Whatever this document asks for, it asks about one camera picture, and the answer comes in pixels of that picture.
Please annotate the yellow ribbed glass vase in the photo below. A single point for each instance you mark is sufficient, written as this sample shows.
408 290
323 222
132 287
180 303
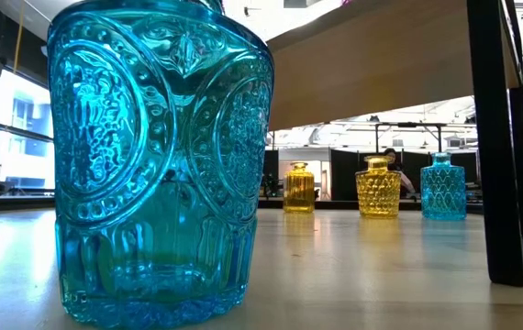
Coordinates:
299 192

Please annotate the yellow dimpled glass vase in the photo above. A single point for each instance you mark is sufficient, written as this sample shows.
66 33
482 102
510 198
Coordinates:
378 192

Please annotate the wooden shelf with black legs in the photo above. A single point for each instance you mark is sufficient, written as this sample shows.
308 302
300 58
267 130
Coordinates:
381 69

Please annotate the narrow black partition panel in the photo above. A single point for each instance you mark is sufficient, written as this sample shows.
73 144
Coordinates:
270 160

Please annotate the wide black partition panel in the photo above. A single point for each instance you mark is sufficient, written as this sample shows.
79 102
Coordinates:
344 174

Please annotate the teal embossed round vase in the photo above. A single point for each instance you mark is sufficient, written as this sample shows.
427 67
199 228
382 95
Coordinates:
151 183

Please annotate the person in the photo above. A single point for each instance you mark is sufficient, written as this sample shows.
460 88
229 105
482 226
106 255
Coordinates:
391 154

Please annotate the black metal rack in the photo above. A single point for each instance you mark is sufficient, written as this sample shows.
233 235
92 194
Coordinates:
408 124

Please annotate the blue diamond-pattern glass vase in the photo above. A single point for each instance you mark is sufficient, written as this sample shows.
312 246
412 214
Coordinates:
443 192

